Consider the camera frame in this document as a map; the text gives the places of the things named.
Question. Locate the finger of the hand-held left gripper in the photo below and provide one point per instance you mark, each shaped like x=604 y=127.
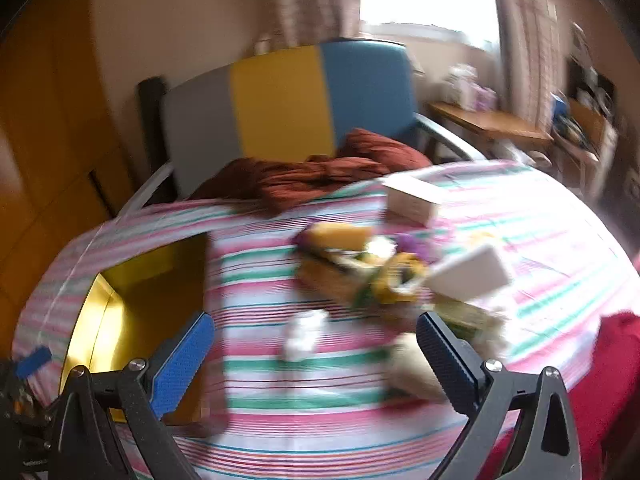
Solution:
x=32 y=363

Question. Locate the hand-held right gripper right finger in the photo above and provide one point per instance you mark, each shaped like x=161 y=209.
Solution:
x=445 y=360

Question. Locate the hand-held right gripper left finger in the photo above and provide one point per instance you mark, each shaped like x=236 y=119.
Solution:
x=180 y=367

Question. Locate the gold lined gift box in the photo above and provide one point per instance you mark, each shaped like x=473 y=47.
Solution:
x=135 y=310

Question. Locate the yellow knitted cloth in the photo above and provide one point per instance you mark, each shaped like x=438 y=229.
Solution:
x=385 y=280

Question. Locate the white plastic bag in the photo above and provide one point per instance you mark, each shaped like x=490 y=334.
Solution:
x=302 y=335

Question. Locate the white box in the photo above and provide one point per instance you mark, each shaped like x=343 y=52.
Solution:
x=470 y=272

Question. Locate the purple cloth piece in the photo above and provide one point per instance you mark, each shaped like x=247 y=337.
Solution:
x=417 y=247

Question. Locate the beige cracker packet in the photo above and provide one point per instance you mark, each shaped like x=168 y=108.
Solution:
x=325 y=275

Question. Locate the cream cardboard box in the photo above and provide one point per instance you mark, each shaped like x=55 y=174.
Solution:
x=412 y=200

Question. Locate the red cloth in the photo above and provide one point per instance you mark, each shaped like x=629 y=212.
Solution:
x=610 y=360

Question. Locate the purple snack packet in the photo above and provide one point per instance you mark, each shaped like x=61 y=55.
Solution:
x=301 y=240

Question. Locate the brown blanket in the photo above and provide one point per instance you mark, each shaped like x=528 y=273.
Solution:
x=300 y=180

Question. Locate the wooden wardrobe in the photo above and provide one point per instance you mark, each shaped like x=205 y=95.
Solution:
x=45 y=135

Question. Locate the wooden bedside table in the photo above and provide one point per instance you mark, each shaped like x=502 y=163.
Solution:
x=490 y=122

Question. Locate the purple tissue box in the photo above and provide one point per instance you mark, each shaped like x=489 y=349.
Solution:
x=486 y=97

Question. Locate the white carton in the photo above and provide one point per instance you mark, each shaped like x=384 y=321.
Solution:
x=460 y=87

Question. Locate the cluttered wooden shelf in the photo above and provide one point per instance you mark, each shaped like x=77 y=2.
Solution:
x=585 y=120

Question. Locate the blue container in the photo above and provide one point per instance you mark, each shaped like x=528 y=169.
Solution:
x=559 y=104

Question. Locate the grey yellow blue chair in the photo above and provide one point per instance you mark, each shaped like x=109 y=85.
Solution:
x=280 y=105

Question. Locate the beige curtain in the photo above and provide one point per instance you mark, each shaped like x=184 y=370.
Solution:
x=310 y=0
x=525 y=35

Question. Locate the white bed rail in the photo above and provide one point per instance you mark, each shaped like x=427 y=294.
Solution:
x=450 y=135
x=145 y=185

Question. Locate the black bed post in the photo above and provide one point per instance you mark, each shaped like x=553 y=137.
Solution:
x=150 y=120

